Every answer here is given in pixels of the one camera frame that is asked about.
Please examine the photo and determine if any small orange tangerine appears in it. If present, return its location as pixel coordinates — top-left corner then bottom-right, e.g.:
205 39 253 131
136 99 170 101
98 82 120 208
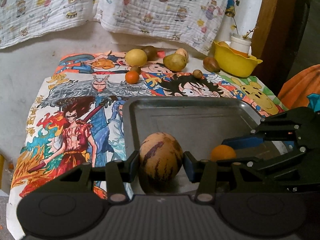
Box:
210 145 237 162
125 70 140 85

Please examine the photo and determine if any striped tan pepino melon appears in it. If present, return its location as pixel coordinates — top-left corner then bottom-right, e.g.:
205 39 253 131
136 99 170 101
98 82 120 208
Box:
139 132 183 183

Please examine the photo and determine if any dark brown round fruit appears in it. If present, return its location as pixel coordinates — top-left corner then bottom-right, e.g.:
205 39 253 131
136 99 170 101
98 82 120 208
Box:
141 46 158 61

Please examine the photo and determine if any orange cushion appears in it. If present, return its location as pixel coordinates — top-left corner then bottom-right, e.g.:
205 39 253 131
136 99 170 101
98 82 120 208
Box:
278 64 320 112

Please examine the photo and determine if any metal baking tray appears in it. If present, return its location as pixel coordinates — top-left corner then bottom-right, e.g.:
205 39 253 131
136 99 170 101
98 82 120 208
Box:
121 96 288 196

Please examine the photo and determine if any colourful anime poster mat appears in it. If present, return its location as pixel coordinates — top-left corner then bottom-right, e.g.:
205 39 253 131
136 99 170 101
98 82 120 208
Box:
6 51 285 239

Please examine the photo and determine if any yellow plastic bowl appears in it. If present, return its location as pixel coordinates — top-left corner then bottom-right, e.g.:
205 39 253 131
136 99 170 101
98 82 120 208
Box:
213 41 263 77

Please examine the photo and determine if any brown avocado fruit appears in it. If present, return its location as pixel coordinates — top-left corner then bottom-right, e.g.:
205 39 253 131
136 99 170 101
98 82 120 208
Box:
203 57 221 73

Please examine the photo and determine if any white cup with twig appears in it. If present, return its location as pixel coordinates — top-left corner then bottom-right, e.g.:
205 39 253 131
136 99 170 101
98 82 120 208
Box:
229 17 258 55

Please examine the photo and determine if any small brown round fruit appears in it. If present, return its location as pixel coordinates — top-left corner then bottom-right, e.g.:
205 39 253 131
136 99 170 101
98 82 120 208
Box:
193 69 203 79

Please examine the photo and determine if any green yellow pear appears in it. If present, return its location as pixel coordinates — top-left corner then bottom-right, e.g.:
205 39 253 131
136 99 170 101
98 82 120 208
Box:
163 53 187 72

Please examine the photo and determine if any small striped tan melon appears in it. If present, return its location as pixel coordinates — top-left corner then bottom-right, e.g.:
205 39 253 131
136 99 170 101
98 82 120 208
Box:
175 48 189 62

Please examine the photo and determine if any small brown kiwi fruit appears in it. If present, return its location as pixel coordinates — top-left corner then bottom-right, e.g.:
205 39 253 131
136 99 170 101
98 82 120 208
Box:
130 66 141 75

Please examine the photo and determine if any round yellow pear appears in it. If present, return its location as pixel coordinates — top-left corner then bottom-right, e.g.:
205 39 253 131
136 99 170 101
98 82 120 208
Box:
125 49 148 67

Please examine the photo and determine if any white printed muslin blanket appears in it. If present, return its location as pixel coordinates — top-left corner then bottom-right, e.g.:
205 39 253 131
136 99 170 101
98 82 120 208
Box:
95 0 228 55

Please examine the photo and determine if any brown wooden post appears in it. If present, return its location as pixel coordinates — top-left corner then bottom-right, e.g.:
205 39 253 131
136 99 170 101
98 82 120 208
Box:
252 0 296 80

